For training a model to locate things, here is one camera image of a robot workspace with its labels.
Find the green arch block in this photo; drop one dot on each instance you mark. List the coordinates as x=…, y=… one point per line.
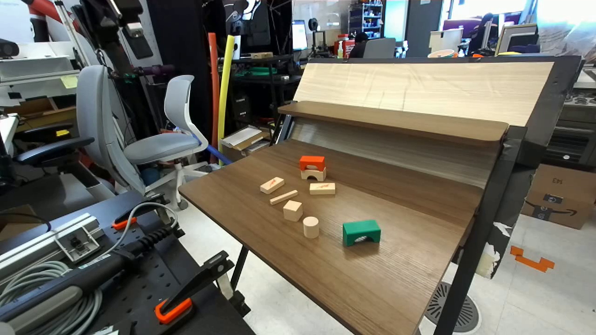
x=363, y=228

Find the orange arch block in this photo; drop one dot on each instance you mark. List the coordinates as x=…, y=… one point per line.
x=312, y=161

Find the natural wooden arch block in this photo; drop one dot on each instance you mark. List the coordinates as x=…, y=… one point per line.
x=324, y=176

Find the wooden rectangular block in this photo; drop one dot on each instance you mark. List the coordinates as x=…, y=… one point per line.
x=324, y=189
x=273, y=185

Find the thin wooden stick block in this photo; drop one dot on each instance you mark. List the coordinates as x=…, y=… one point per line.
x=284, y=198

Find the wooden cube block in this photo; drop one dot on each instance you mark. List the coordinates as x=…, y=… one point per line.
x=294, y=211

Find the wooden cylinder block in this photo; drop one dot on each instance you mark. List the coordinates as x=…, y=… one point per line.
x=312, y=228

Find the stack of flat boards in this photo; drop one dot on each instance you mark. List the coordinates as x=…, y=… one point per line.
x=245, y=139

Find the wooden table shelf board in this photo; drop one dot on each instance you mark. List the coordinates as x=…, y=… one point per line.
x=398, y=122

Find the yellow foam tube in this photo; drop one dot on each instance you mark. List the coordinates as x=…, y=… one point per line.
x=225, y=87

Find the orange foam tube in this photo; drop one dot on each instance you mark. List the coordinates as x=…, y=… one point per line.
x=216, y=87

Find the white office chair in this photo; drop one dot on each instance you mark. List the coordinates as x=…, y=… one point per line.
x=165, y=148

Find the black clamp with orange grip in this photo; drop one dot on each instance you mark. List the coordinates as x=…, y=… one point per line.
x=188, y=290

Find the black perforated workbench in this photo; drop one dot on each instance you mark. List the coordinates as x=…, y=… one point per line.
x=143, y=286

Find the grey office chair with armrests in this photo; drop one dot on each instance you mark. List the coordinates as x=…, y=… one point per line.
x=100, y=118

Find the round black floor grate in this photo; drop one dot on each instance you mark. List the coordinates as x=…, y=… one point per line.
x=463, y=314

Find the yellow sticky note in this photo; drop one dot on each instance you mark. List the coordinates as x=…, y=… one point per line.
x=70, y=83

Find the computer monitor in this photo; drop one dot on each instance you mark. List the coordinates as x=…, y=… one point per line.
x=519, y=38

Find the brown cardboard box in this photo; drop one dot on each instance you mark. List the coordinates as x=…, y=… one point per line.
x=560, y=193

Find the silver aluminium extrusion rail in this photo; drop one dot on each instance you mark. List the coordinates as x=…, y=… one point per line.
x=39, y=243

